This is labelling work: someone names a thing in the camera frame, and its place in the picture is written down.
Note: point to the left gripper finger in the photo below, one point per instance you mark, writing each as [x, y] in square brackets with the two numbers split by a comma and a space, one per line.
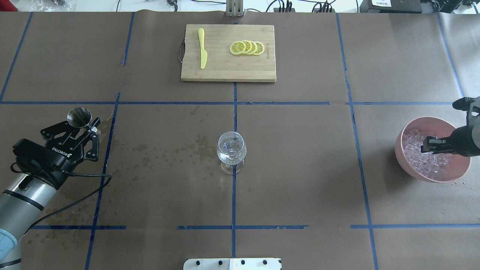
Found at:
[58, 134]
[86, 146]

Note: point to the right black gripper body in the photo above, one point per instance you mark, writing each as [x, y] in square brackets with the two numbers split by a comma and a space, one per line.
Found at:
[465, 141]

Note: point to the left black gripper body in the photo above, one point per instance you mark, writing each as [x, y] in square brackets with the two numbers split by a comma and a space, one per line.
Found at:
[57, 156]

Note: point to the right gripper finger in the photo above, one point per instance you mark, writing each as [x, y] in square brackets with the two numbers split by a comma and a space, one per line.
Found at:
[436, 145]

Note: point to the steel cocktail jigger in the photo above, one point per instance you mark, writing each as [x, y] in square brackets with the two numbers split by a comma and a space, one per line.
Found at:
[81, 118]

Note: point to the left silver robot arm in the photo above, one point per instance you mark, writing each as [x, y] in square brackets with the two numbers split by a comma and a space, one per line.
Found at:
[20, 205]

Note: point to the pile of clear ice cubes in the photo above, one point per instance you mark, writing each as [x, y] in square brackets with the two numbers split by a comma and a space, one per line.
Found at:
[427, 164]

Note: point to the clear wine glass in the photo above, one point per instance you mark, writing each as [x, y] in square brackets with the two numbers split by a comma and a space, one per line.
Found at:
[231, 151]

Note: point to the pink bowl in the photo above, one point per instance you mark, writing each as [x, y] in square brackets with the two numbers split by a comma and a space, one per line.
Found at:
[458, 166]

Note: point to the clear plastic bag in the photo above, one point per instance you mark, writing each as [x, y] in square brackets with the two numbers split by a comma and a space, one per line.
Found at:
[51, 6]

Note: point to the black box device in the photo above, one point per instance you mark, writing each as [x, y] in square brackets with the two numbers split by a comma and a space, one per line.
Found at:
[391, 6]

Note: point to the bamboo cutting board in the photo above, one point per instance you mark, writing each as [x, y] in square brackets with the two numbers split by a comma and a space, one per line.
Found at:
[221, 65]

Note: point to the yellow plastic knife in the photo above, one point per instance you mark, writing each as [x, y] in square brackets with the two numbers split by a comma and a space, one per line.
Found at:
[203, 53]

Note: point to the lemon slice rightmost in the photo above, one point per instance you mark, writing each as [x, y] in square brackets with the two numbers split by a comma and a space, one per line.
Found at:
[237, 48]

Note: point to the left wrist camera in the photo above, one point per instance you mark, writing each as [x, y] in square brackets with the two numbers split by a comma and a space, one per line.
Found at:
[40, 162]

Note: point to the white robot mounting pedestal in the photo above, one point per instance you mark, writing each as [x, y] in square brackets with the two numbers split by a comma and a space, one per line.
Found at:
[233, 264]

